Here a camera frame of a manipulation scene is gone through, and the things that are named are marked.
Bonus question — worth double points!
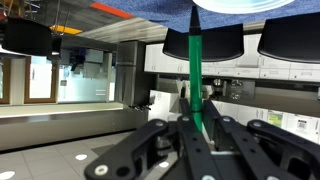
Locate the black kitchen countertop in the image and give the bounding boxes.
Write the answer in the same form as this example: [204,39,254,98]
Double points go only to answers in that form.
[206,79,320,118]

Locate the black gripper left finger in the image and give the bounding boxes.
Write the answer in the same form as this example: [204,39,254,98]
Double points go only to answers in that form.
[83,98,218,180]

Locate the white round plate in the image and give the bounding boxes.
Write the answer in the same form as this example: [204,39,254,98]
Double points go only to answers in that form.
[192,0,296,15]

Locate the white wall cabinets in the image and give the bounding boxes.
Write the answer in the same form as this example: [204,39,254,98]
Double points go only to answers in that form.
[148,89,320,144]

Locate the green paper notice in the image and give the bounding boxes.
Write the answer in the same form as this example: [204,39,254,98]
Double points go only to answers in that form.
[267,110,284,128]

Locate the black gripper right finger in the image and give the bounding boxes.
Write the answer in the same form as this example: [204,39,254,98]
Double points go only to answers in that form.
[203,99,320,180]

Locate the wood framed glass panel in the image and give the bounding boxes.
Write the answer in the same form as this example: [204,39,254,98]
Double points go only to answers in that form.
[23,54,62,104]

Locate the green pen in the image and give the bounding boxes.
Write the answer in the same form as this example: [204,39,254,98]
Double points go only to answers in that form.
[187,4,204,134]

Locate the stainless steel fridge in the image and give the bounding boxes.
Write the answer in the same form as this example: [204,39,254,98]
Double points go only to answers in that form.
[114,40,158,108]

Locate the white printed label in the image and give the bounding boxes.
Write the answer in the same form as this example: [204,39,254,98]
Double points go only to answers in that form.
[294,118,309,134]

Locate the white base cabinets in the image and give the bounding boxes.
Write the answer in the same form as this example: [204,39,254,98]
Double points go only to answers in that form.
[143,33,320,83]

